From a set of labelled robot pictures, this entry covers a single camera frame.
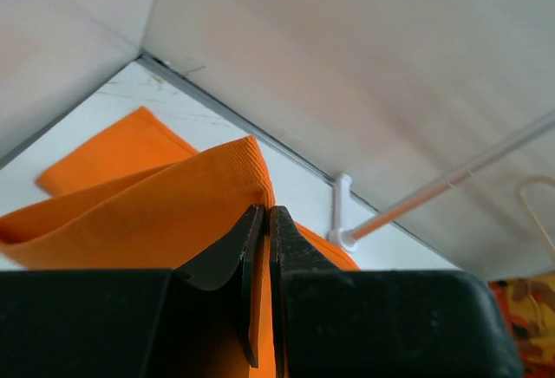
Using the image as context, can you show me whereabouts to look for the white clothes rack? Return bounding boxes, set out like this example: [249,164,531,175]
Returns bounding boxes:
[328,111,554,252]

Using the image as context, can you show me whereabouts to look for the empty wooden hanger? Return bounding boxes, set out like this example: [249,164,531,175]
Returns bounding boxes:
[514,174,555,266]

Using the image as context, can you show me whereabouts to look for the orange camouflage garment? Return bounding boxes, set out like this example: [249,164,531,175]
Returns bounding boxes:
[488,272,554,377]

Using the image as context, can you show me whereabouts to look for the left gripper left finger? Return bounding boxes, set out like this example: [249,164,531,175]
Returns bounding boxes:
[173,205,264,368]

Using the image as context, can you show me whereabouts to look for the orange trousers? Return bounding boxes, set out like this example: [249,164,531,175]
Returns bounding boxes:
[0,106,361,378]

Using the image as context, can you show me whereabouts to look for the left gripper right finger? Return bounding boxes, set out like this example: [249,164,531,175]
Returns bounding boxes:
[269,206,340,377]

